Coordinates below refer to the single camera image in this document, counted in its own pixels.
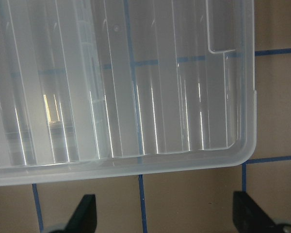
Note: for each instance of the clear plastic box lid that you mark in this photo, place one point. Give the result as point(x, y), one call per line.
point(107, 88)

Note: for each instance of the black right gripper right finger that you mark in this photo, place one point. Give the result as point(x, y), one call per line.
point(248, 217)

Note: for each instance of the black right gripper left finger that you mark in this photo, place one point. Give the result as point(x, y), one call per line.
point(84, 218)

